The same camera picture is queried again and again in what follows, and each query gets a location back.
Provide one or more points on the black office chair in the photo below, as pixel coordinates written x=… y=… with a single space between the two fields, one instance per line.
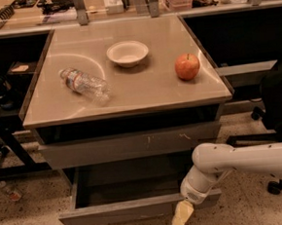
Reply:
x=271 y=96

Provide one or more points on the clear plastic water bottle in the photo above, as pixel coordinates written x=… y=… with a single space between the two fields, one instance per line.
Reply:
x=93 y=88

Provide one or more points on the red apple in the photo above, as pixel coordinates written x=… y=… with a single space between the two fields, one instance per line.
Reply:
x=187 y=66

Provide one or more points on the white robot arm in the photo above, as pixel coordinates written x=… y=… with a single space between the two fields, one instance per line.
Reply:
x=213 y=162

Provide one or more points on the white paper bowl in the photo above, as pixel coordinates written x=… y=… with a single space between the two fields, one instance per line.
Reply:
x=127 y=54

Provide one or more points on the white tissue box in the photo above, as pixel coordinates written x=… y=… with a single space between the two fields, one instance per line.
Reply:
x=113 y=6

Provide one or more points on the black coiled spring item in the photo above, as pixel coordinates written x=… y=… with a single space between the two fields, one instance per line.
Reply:
x=5 y=14

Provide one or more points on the plastic bottle on floor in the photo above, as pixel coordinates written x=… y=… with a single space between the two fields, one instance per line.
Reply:
x=10 y=191

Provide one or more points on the grey top drawer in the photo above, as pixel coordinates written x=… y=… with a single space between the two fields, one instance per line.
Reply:
x=124 y=146

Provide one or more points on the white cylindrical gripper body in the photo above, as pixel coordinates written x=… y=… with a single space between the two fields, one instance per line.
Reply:
x=193 y=191

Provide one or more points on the black desk frame left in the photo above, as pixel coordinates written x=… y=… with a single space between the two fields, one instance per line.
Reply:
x=28 y=164

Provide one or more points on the grey drawer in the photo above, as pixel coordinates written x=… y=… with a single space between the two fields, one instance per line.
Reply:
x=124 y=146
x=128 y=190

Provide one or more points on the grey drawer cabinet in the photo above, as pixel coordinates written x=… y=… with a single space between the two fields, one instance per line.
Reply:
x=147 y=97

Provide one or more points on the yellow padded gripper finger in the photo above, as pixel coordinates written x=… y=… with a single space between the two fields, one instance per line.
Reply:
x=182 y=213

